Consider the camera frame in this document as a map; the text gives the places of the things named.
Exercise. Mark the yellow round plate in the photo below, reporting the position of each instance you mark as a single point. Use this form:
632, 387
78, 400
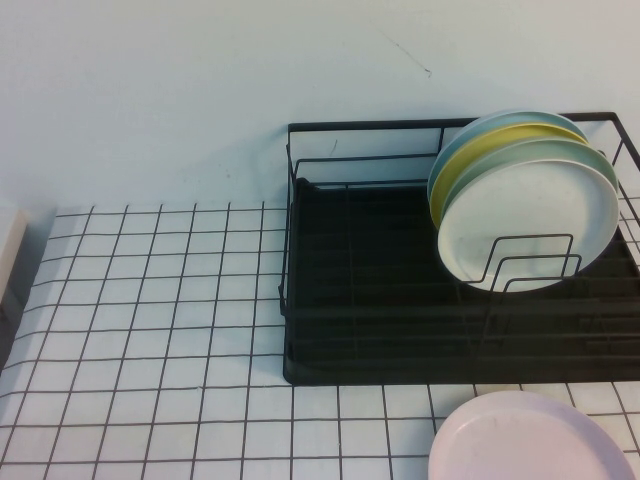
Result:
500, 139

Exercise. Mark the light blue round plate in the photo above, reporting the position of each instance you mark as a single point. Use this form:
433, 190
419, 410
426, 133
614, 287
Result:
520, 118

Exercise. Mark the beige box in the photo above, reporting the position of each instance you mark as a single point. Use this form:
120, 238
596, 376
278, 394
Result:
10, 250

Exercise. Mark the cream round plate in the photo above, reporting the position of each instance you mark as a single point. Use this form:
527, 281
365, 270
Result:
525, 210

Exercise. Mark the pink round plate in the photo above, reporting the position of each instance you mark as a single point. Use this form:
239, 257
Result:
520, 445

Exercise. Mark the white grid tablecloth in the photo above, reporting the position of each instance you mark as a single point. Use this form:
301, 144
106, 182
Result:
150, 350

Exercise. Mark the black plastic drip tray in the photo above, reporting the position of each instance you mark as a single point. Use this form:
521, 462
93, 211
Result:
375, 250

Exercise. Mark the green round plate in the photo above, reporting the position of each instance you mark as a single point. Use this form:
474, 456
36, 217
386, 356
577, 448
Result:
545, 150

